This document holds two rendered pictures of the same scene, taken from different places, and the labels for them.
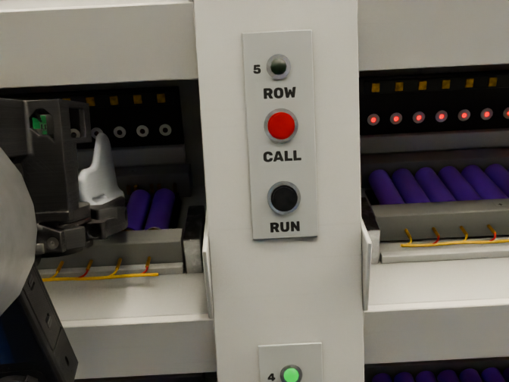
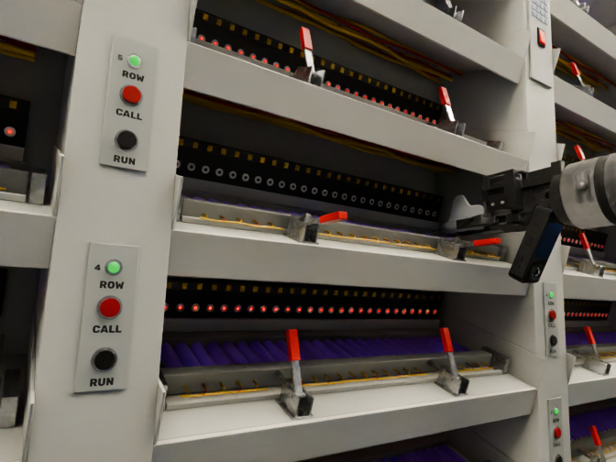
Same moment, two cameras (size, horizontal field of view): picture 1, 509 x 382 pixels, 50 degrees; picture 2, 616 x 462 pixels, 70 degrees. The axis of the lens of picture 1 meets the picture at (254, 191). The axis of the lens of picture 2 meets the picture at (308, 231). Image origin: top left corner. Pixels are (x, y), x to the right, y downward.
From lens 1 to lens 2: 78 cm
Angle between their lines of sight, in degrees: 37
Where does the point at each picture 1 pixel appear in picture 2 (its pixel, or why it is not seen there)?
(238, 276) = not seen: hidden behind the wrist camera
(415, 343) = (568, 290)
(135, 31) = (515, 165)
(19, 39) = (490, 158)
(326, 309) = (555, 271)
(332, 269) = (555, 257)
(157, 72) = not seen: hidden behind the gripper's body
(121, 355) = (507, 283)
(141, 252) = (488, 250)
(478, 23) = not seen: hidden behind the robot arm
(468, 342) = (577, 291)
